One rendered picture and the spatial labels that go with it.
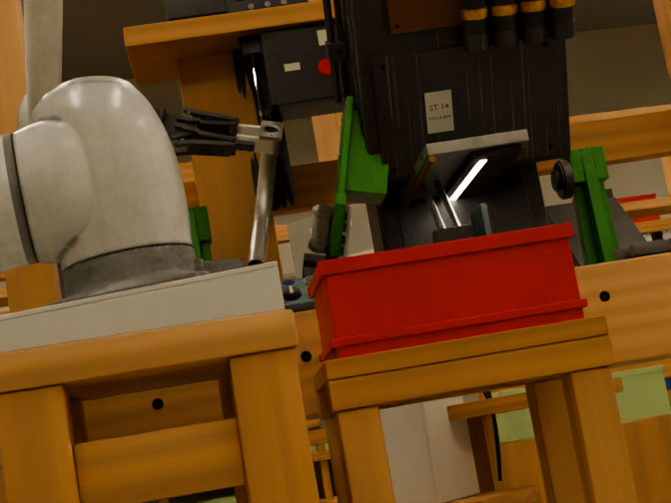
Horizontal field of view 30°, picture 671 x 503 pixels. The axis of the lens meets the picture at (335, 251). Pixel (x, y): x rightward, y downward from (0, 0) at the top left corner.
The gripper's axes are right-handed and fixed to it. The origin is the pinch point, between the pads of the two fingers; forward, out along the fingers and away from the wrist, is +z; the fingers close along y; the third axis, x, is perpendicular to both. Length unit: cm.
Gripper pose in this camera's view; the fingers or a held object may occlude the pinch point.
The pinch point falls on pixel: (257, 139)
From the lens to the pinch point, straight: 222.7
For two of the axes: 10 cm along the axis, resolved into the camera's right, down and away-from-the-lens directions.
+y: 0.2, -5.9, 8.1
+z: 9.9, 1.0, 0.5
